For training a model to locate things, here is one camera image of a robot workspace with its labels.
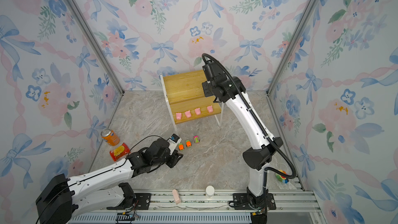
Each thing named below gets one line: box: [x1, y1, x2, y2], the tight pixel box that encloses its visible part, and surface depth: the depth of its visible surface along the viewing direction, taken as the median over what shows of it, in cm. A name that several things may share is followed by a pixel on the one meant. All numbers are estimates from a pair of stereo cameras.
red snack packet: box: [109, 142, 131, 162], surface depth 90 cm
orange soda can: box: [100, 128, 121, 147], surface depth 87 cm
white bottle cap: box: [205, 185, 216, 199], surface depth 72 cm
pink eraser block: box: [172, 189, 182, 205], surface depth 75 cm
